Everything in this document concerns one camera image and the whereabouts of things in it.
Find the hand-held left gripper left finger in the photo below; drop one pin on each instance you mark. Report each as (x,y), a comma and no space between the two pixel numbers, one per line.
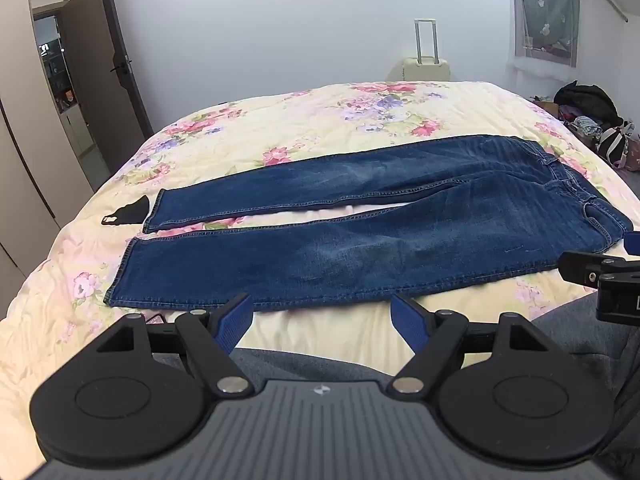
(232,322)

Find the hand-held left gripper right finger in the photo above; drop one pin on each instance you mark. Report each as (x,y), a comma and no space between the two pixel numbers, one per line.
(407,322)

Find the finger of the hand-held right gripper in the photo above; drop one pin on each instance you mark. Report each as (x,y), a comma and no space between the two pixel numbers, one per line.
(580,267)
(634,244)

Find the blue denim pants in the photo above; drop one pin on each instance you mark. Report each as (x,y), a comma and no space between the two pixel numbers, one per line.
(350,240)

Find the person's grey trousers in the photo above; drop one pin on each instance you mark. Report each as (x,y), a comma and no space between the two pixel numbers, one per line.
(565,330)

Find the pink cloth bundle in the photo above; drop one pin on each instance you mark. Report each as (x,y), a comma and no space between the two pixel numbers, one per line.
(634,152)

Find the black white striped bag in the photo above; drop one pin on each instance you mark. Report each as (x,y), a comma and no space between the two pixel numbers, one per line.
(614,142)

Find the pile of clothes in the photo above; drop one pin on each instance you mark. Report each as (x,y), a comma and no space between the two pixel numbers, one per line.
(582,125)

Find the black face mask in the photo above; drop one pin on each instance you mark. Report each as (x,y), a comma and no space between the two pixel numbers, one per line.
(131,211)

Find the floral yellow blanket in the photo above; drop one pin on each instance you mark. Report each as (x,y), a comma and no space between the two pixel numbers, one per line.
(300,125)

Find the grey printed window curtain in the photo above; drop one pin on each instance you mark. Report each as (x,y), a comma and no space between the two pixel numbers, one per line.
(545,10)

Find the cream suitcase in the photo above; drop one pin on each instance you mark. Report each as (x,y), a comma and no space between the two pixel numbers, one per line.
(425,70)

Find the dark brown door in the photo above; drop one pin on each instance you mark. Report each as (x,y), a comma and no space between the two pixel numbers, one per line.
(110,85)

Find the beige wardrobe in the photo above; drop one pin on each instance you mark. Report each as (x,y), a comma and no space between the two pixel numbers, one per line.
(20,135)

